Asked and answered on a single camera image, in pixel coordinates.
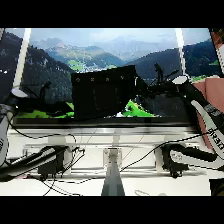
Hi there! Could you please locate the pink garment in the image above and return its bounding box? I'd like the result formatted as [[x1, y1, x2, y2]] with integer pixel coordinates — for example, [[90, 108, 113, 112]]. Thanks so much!
[[193, 76, 224, 150]]

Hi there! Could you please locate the black cable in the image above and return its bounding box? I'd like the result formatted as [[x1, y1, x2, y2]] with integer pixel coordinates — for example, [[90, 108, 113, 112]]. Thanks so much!
[[5, 114, 79, 158], [119, 131, 211, 173]]

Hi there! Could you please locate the silver frame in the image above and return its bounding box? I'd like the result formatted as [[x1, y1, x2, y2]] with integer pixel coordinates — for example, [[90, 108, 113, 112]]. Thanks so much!
[[5, 127, 215, 197]]

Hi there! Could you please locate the black garment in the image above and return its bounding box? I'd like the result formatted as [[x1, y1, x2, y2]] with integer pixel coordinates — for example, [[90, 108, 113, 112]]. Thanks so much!
[[70, 65, 138, 120]]

